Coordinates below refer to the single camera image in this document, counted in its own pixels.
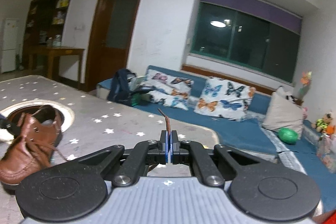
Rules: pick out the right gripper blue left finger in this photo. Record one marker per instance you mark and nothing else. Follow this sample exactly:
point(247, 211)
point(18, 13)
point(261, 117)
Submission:
point(138, 161)

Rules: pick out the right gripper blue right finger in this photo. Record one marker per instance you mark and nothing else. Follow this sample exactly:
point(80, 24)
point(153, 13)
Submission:
point(198, 159)

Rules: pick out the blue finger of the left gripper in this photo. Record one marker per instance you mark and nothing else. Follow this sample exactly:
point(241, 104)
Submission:
point(12, 128)

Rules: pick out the brown leather shoe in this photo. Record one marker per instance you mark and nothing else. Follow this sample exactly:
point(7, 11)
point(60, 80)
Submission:
point(19, 161)

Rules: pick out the brown shoelace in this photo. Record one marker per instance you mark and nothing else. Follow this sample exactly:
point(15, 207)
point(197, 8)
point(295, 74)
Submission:
point(166, 121)

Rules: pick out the butterfly pillow left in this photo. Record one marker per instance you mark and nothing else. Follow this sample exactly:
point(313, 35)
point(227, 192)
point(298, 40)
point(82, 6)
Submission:
point(169, 91)

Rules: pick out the butterfly pillow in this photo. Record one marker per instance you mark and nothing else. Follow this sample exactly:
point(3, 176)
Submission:
point(169, 91)
point(224, 99)

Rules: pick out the butterfly pillow right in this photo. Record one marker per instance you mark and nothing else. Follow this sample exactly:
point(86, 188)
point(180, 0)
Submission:
point(224, 99)

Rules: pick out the dark blue bag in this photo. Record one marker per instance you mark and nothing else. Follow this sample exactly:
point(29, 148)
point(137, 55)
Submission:
point(119, 89)

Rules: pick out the white refrigerator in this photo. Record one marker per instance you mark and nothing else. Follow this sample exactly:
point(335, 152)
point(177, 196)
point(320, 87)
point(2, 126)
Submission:
point(9, 37)

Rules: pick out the dark wooden shelf cabinet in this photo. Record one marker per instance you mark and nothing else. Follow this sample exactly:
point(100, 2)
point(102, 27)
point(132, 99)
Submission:
point(45, 20)

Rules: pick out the green ball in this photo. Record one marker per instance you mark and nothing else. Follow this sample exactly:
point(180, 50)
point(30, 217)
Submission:
point(287, 135)

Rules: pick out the beige cushion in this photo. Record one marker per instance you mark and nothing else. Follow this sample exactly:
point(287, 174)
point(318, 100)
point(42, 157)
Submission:
point(282, 112)

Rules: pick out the blue sofa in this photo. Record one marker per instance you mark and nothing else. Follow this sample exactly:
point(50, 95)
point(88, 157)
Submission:
point(249, 136)

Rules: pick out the green framed window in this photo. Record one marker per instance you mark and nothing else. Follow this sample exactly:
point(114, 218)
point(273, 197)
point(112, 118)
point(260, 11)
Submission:
point(245, 40)

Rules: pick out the brown wooden door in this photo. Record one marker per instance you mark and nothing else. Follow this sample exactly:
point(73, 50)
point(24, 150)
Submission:
point(110, 40)

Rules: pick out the plush toy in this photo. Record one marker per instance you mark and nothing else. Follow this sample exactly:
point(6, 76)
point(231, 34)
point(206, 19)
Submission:
point(324, 125)

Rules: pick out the colourful flower toy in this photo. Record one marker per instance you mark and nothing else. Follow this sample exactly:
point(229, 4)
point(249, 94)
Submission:
point(305, 81)

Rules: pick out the plastic toy bag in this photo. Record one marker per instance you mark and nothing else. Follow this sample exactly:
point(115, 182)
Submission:
point(326, 151)

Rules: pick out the purple roller blind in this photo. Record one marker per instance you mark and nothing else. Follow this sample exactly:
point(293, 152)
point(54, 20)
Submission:
point(263, 10)

